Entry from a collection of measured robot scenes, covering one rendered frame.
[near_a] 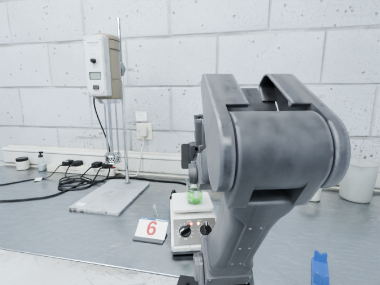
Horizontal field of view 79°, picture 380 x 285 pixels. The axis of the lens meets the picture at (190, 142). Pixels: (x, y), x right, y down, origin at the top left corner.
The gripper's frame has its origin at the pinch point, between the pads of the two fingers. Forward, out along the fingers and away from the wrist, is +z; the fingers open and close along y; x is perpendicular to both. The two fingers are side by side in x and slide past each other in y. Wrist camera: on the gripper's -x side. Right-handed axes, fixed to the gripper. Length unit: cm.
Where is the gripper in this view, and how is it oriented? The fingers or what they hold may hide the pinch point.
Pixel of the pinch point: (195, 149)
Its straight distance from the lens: 67.6
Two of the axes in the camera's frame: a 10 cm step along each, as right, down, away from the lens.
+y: -9.9, 0.2, -1.3
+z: -1.3, -1.6, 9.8
